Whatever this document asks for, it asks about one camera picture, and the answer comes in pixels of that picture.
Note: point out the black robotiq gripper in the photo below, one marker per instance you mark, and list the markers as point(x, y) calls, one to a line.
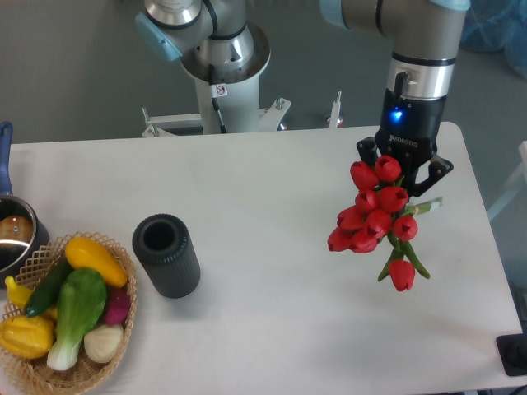
point(409, 126)

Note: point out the red tulip bouquet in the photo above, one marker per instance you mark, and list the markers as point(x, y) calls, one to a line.
point(382, 210)

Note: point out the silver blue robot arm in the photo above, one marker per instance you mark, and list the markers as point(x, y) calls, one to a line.
point(426, 36)

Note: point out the dark grey ribbed vase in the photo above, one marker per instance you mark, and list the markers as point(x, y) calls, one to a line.
point(162, 244)

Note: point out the blue plastic bag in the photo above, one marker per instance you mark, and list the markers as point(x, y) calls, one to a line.
point(494, 26)

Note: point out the black device at table edge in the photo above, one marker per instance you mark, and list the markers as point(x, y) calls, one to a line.
point(512, 351)

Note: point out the magenta radish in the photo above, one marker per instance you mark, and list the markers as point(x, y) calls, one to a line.
point(117, 307)

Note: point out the green bok choy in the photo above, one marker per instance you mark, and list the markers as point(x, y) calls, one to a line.
point(81, 302)

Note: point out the white garlic bulb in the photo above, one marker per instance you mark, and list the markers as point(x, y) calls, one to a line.
point(102, 343)

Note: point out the woven wicker basket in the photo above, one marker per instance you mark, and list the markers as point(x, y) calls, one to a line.
point(34, 376)

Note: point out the dark green cucumber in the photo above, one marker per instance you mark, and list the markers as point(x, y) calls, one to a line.
point(45, 295)

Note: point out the small yellow crookneck squash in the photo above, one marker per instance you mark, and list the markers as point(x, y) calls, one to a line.
point(19, 295)

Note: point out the yellow orange pumpkin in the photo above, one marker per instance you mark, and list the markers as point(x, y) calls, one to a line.
point(29, 338)

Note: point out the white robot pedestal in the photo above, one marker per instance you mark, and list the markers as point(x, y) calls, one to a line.
point(226, 76)

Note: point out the blue handled saucepan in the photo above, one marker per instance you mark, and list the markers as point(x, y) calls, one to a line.
point(22, 232)

